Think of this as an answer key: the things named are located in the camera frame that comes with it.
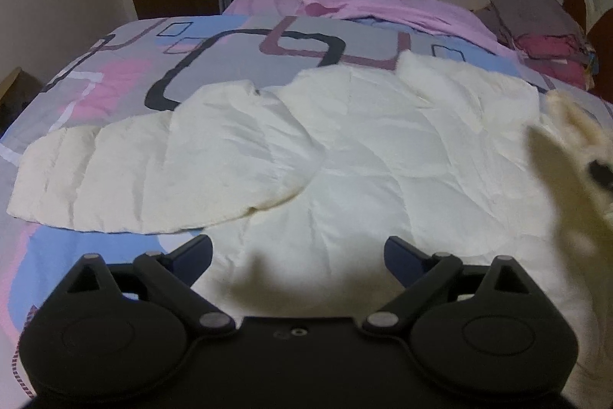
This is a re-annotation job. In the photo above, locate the white puffer jacket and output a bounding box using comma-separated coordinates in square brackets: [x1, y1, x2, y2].
[7, 52, 612, 408]

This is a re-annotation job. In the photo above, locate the stack of folded clothes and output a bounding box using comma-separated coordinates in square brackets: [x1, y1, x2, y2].
[474, 0, 598, 90]

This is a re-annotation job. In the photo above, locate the red and white headboard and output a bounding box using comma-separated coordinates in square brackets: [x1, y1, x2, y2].
[562, 0, 613, 103]

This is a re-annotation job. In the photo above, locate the patterned grey bed sheet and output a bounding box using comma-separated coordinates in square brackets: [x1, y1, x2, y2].
[0, 14, 613, 400]

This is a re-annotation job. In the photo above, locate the wooden bedside furniture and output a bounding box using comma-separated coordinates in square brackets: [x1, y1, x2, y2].
[0, 67, 43, 134]

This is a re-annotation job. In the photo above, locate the pink blanket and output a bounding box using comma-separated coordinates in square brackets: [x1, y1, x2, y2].
[225, 0, 515, 58]

